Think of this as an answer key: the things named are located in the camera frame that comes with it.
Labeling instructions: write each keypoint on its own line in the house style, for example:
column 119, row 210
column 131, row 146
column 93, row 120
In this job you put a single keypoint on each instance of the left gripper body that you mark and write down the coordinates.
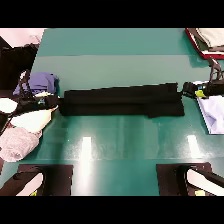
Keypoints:
column 52, row 101

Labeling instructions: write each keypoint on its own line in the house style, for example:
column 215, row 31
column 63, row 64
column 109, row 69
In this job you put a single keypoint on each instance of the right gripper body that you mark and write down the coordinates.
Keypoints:
column 189, row 89

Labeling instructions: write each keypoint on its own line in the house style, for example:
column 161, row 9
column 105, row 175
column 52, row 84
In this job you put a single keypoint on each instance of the black shirt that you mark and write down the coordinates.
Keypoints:
column 120, row 100

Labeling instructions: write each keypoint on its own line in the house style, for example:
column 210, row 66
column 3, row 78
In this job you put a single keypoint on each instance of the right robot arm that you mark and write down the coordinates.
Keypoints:
column 213, row 89

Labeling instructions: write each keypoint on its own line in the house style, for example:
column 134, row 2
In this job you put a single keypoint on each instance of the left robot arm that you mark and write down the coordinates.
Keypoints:
column 31, row 120

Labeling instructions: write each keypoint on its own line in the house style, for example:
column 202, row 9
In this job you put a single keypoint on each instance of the purple garment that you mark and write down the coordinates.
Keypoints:
column 41, row 81

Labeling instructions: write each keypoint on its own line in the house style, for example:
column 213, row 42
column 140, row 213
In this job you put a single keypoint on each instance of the lavender garment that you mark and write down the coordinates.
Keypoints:
column 213, row 113

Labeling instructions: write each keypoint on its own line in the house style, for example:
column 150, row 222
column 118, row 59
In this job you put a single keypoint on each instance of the red garment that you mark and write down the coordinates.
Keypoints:
column 195, row 43

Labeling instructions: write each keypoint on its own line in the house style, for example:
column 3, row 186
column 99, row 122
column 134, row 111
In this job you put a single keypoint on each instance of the black garment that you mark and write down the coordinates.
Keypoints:
column 15, row 65

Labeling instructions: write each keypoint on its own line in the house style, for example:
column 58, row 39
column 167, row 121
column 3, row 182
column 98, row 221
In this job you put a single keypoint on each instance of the pink garment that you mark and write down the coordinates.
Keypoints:
column 16, row 143

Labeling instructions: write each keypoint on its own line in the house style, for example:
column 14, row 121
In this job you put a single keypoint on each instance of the beige garment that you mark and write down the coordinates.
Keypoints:
column 211, row 36

